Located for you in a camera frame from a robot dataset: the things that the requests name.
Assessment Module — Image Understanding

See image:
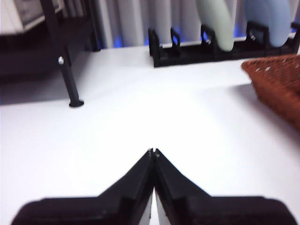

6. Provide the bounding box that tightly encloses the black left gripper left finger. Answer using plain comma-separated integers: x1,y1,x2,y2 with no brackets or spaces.
10,148,154,225

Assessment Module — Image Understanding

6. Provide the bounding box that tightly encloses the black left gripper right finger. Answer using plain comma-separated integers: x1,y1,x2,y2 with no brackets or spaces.
153,148,299,225

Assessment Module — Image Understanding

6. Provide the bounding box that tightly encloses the brown wicker basket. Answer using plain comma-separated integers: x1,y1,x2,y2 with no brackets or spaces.
241,54,300,132

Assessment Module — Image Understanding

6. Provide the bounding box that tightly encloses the black dish rack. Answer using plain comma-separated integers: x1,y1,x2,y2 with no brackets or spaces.
148,22,300,68

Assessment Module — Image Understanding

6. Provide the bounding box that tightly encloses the pale green plate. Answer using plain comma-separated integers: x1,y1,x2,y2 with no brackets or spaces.
196,0,234,52

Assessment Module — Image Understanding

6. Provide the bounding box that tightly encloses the grey curtain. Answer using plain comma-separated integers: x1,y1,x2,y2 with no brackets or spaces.
93,0,300,49

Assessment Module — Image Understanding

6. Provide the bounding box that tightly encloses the pale blue plate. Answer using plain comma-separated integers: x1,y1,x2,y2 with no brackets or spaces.
245,0,291,47

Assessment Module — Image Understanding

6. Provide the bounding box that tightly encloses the black metal shelf frame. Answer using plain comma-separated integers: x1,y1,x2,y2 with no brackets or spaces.
0,0,101,108

